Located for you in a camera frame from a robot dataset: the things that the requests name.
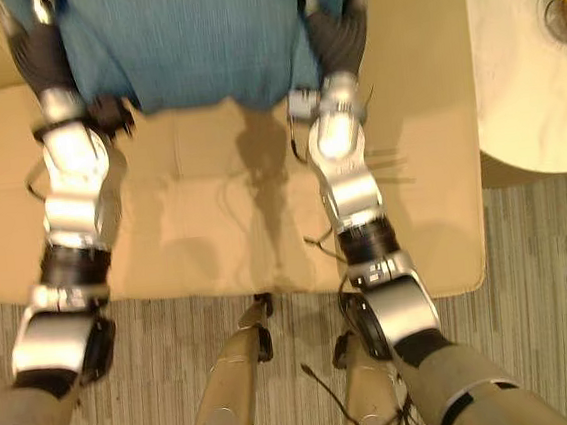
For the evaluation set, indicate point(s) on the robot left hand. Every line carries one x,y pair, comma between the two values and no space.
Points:
45,59

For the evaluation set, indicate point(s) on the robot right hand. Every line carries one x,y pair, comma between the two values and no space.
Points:
337,41

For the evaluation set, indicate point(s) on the blue fabric cushion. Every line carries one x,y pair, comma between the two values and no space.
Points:
186,41

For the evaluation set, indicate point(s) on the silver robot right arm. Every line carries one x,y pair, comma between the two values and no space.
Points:
351,186

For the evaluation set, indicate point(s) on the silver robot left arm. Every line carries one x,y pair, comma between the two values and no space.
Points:
74,202

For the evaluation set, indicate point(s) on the round white side table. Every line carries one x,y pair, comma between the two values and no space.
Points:
529,108

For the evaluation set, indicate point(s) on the beige sofa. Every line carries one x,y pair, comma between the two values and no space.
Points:
198,215

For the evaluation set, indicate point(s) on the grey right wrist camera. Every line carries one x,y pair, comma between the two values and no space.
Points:
304,102

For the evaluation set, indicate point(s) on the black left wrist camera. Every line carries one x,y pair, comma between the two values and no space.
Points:
108,114

